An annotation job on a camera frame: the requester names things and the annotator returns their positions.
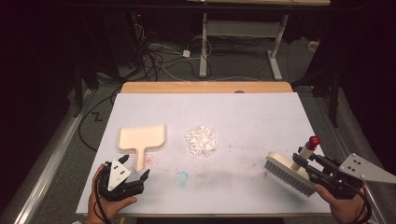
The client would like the small white box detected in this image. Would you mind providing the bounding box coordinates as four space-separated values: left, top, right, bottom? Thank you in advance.
307 39 320 53

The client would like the cream plastic dustpan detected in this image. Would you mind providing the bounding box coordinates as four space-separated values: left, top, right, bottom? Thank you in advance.
116 124 167 173

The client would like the white desk frame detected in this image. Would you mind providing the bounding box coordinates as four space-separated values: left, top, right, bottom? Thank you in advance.
186 0 331 81

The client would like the black floor cable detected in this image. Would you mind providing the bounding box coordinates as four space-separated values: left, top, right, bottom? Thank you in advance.
78 89 122 153

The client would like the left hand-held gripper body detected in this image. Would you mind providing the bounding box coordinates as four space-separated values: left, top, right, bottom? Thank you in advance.
97 158 146 202

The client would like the white floor cable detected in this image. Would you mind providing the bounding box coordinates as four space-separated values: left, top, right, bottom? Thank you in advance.
148 42 262 83

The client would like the pile of white paper scraps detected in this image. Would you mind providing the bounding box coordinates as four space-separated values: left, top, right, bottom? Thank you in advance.
184 125 219 157

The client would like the bundle of black cables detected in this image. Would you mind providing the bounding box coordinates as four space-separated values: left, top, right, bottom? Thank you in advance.
130 22 214 82

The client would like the left hand-held gripper black cable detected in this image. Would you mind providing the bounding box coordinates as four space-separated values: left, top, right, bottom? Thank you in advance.
92 169 112 224

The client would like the hand-held gripper black cable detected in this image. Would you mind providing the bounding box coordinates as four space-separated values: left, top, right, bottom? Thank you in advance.
354 185 373 224
92 169 112 224

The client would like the right hand-held gripper black cable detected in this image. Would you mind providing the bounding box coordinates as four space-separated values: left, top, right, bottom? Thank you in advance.
354 185 373 224

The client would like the person's left hand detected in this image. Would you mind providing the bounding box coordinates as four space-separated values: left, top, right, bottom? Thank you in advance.
87 163 138 224

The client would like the black metal stand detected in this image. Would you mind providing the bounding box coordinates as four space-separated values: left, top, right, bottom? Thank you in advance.
290 62 343 129
72 60 101 119

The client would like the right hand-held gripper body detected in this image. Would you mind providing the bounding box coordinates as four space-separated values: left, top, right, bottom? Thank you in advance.
306 152 396 200

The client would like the cream brush with red cap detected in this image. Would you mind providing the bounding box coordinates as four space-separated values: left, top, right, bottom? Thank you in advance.
264 135 321 198

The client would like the aluminium rail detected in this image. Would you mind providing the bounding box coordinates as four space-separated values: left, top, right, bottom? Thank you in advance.
0 89 96 224
312 92 389 224

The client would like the white table cover sheet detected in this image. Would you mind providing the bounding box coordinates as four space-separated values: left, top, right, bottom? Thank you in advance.
76 92 332 217

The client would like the person's right hand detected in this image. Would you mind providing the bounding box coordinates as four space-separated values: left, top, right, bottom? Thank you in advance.
313 182 370 224

